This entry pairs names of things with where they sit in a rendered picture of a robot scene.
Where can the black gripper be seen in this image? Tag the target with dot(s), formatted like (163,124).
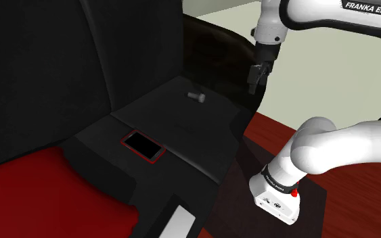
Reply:
(266,52)

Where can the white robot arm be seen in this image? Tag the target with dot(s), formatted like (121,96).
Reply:
(312,151)

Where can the grey bolt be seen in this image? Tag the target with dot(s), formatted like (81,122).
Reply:
(196,97)

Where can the black phone with red edge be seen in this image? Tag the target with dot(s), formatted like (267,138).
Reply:
(143,146)

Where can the dark robot stand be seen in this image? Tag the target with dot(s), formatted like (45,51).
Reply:
(243,211)

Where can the red cushion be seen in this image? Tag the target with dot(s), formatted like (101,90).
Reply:
(45,197)

